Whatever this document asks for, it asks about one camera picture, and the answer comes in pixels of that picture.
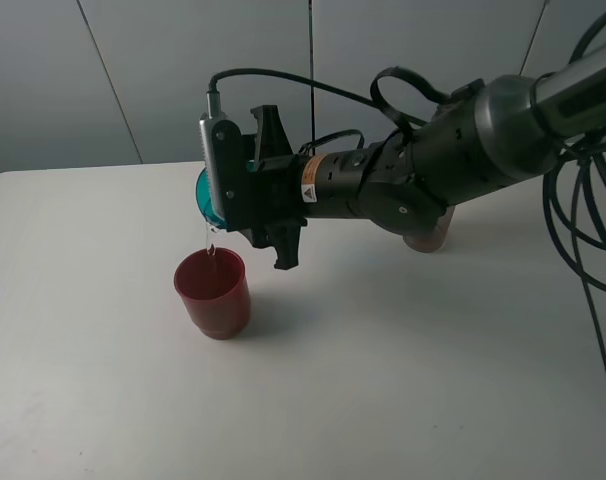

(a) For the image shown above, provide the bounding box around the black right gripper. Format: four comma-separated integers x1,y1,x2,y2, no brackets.
240,105,308,271

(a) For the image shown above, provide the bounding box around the teal transparent plastic cup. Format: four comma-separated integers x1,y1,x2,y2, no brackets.
195,161,228,230

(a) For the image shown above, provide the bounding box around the brown transparent plastic bottle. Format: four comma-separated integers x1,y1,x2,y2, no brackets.
403,206,455,254

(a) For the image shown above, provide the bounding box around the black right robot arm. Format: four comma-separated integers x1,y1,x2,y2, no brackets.
212,45,606,270

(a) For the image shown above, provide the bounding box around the red plastic cup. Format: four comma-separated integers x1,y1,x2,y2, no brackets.
173,248,251,340

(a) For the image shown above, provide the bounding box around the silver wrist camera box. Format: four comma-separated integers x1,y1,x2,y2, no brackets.
200,115,246,231

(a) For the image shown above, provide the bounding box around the black camera cable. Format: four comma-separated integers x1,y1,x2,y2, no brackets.
205,68,429,126

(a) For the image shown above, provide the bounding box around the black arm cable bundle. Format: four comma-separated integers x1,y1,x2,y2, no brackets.
540,0,606,429

